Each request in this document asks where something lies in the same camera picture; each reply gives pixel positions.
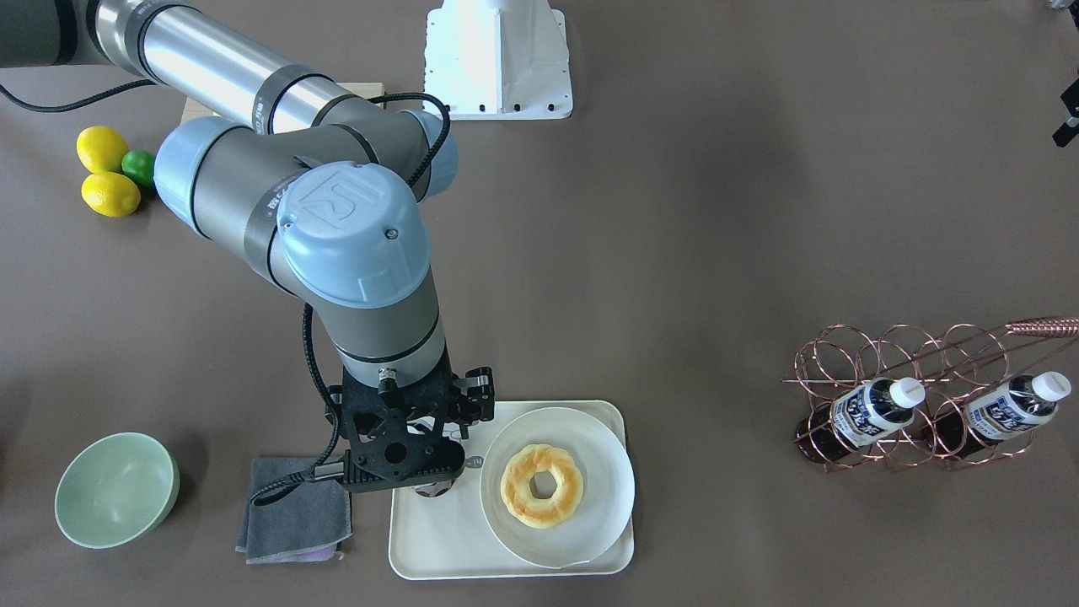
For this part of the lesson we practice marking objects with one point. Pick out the yellow lemon near board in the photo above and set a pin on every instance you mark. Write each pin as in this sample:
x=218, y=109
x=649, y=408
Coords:
x=101, y=149

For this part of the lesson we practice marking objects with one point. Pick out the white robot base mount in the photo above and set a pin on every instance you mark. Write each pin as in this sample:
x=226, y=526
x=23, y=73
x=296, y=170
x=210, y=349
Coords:
x=499, y=60

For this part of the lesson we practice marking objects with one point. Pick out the tea bottle from rack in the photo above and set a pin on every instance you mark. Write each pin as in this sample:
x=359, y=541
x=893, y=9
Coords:
x=434, y=489

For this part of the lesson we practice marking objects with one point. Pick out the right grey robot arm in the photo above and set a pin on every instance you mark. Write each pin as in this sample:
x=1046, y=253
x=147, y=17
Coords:
x=318, y=190

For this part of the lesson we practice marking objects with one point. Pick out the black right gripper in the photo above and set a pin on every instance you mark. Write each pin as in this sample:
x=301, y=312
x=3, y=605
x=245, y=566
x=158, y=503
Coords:
x=477, y=394

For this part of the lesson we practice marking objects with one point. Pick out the beige rabbit tray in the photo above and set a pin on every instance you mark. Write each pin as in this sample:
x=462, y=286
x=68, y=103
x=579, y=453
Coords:
x=448, y=537

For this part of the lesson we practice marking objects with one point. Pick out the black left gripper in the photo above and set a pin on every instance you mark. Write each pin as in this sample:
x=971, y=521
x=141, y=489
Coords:
x=1070, y=114

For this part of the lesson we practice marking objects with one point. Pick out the bamboo cutting board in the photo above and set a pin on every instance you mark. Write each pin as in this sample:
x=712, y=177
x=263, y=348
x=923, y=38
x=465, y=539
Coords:
x=193, y=110

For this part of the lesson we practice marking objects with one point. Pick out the green bowl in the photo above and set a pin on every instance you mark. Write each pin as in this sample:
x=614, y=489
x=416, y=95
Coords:
x=116, y=490

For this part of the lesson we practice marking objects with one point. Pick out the white plate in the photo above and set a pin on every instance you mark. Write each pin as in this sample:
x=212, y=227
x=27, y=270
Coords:
x=557, y=487

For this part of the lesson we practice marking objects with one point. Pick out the green lime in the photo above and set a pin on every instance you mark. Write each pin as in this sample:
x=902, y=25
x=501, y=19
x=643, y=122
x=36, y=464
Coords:
x=139, y=165

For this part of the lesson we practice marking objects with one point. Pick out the tea bottle rear in rack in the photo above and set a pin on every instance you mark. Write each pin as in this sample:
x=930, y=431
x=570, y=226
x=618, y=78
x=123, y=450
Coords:
x=1021, y=405

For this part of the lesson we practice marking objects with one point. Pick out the tea bottle in rack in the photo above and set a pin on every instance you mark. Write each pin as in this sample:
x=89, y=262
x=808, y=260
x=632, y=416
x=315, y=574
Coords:
x=853, y=422
x=1021, y=405

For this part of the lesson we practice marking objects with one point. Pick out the copper wire bottle rack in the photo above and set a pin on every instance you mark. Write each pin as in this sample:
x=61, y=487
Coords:
x=955, y=366

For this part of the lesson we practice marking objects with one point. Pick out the grey folded cloth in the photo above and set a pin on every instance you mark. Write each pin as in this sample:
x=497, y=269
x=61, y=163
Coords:
x=307, y=525

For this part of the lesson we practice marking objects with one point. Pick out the yellow lemon outer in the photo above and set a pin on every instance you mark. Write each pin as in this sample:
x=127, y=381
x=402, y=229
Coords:
x=111, y=194

